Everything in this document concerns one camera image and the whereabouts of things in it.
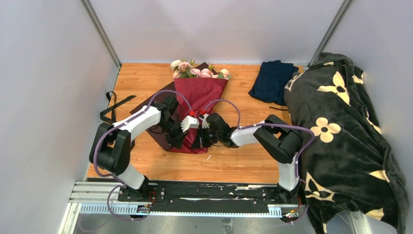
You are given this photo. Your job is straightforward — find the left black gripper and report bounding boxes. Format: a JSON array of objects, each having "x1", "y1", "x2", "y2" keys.
[{"x1": 157, "y1": 118, "x2": 189, "y2": 150}]

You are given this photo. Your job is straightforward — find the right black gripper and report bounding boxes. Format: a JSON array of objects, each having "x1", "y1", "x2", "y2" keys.
[{"x1": 192, "y1": 125, "x2": 222, "y2": 149}]

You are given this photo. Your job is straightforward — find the maroon wrapping paper sheet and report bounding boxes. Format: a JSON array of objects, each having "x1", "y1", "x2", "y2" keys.
[{"x1": 132, "y1": 63, "x2": 228, "y2": 154}]

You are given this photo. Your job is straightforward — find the pink fake flower bunch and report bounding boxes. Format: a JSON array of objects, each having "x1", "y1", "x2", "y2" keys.
[{"x1": 170, "y1": 59, "x2": 231, "y2": 80}]

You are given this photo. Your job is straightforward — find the black printed ribbon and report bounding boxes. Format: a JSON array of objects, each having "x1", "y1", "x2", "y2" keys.
[{"x1": 99, "y1": 91, "x2": 136, "y2": 124}]

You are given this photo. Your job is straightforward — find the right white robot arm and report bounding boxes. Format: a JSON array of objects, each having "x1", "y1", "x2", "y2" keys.
[{"x1": 191, "y1": 113, "x2": 302, "y2": 204}]

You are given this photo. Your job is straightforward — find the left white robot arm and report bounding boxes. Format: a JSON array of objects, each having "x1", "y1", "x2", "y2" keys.
[{"x1": 89, "y1": 96, "x2": 187, "y2": 201}]

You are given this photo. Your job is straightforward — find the dark blue folded cloth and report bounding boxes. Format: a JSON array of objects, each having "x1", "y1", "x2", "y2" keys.
[{"x1": 248, "y1": 60, "x2": 299, "y2": 106}]

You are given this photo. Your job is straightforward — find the black floral blanket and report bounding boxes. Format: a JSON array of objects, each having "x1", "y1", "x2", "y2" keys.
[{"x1": 284, "y1": 52, "x2": 410, "y2": 234}]

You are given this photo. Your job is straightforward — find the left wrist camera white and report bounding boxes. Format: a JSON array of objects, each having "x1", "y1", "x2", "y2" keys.
[{"x1": 181, "y1": 116, "x2": 199, "y2": 132}]

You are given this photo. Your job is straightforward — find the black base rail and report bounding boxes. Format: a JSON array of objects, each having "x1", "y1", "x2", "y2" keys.
[{"x1": 117, "y1": 180, "x2": 300, "y2": 214}]

